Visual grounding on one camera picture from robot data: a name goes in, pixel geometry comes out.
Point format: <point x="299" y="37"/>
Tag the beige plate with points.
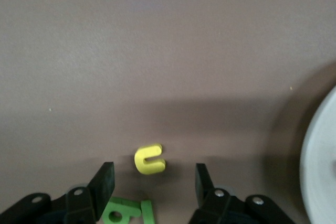
<point x="320" y="155"/>

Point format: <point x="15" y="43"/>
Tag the green foam letter l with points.
<point x="147" y="212"/>

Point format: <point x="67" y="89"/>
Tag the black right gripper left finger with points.
<point x="102" y="184"/>

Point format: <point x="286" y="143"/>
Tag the yellow foam letter u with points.
<point x="140" y="159"/>

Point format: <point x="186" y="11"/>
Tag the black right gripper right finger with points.
<point x="207" y="192"/>

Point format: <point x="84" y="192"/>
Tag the green foam letter g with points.
<point x="126" y="205"/>

